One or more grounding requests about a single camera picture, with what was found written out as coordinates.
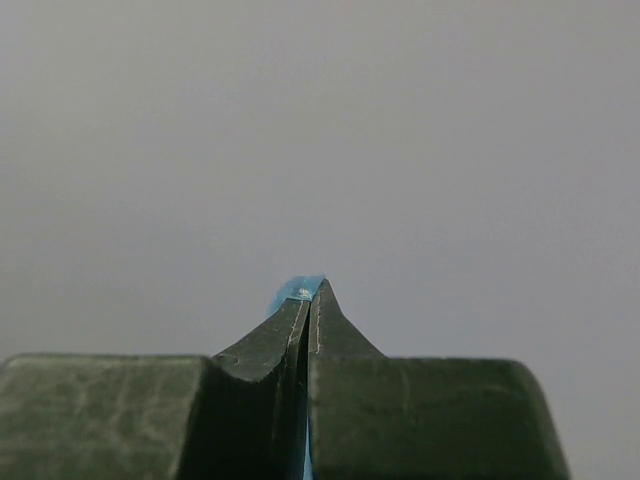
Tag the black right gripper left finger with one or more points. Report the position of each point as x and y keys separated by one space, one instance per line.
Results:
x=240 y=414

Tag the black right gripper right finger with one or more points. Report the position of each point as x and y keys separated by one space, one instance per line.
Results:
x=378 y=417

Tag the blue plastic trash bag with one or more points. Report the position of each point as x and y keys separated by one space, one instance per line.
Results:
x=302 y=288

